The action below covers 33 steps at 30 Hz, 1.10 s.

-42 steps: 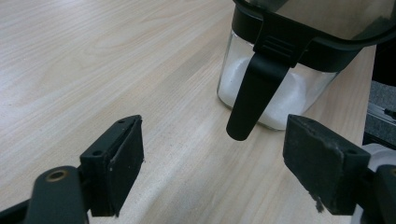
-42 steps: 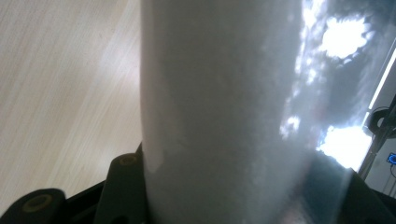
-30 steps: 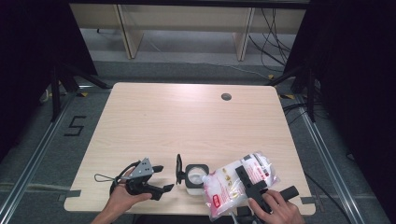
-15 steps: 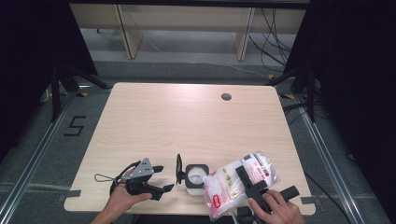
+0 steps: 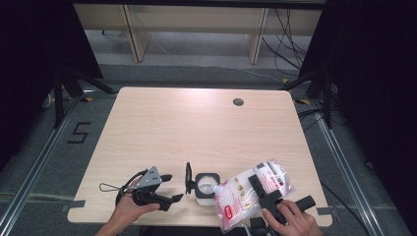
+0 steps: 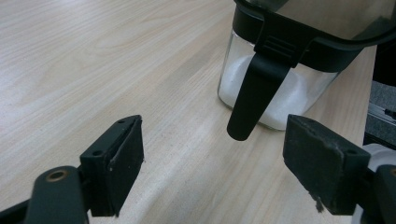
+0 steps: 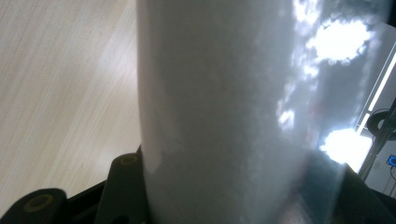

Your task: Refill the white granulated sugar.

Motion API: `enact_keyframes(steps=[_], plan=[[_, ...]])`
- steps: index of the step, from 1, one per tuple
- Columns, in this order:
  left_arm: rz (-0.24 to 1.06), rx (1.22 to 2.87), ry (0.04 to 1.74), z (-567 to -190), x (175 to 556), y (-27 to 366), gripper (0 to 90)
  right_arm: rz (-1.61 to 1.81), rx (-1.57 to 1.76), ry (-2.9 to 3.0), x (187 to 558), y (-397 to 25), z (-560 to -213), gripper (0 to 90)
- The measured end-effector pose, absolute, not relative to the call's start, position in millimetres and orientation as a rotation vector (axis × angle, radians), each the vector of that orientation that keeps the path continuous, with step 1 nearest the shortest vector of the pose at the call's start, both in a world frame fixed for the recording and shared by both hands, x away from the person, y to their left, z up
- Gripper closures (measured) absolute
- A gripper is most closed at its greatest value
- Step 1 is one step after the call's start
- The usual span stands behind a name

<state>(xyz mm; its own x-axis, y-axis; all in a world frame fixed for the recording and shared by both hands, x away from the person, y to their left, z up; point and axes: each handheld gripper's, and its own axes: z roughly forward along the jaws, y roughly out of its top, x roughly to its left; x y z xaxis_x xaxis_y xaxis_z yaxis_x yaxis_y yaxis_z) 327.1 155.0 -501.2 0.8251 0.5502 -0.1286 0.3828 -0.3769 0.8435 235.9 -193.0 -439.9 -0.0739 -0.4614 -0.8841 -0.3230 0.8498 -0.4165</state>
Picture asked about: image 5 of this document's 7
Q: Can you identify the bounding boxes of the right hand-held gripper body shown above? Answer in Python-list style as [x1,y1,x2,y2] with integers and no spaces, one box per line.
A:
[249,195,318,236]

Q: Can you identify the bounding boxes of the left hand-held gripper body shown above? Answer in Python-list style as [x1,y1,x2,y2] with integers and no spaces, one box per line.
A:
[131,165,163,207]

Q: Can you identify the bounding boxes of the red and white sugar bag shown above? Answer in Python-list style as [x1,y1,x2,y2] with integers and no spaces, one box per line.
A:
[212,158,297,235]

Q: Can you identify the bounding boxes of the glass jar with black lid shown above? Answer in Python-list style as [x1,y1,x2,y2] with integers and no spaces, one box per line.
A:
[184,161,221,207]

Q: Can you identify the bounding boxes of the person's left hand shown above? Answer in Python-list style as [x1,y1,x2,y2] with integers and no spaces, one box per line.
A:
[113,177,162,227]

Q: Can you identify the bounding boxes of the person's right hand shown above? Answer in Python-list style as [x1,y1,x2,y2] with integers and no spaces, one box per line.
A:
[261,199,325,236]

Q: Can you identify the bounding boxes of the grey tape strip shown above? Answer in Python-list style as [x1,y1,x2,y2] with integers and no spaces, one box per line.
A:
[316,206,339,216]

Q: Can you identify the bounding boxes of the black tape strip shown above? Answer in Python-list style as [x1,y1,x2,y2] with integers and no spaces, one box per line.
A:
[61,199,87,213]

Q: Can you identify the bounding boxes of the black metal stand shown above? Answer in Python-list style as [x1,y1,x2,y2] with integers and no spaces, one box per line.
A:
[279,69,334,130]
[53,66,116,130]

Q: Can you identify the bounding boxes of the black curtain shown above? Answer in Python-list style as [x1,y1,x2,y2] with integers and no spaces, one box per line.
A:
[0,0,104,173]
[298,0,417,232]

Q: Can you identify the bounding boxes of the light wooden shelf unit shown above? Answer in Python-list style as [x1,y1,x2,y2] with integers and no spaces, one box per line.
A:
[72,3,324,65]

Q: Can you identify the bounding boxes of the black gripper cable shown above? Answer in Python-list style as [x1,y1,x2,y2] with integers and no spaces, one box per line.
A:
[114,169,149,207]

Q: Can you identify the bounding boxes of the thin wire loop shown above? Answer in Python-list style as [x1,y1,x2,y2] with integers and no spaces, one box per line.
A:
[98,182,123,193]

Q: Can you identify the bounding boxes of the aluminium floor rail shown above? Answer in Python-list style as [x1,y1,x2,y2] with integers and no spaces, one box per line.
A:
[310,98,387,236]
[0,97,82,236]

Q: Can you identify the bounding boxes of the black floor cable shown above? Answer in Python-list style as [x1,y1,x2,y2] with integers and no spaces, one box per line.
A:
[320,181,373,236]

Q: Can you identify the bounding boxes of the white floor cable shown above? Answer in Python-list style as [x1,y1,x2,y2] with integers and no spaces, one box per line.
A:
[196,63,287,85]

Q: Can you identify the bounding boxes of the bundle of black cables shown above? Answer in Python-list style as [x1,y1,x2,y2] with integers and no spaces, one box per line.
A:
[261,7,311,77]

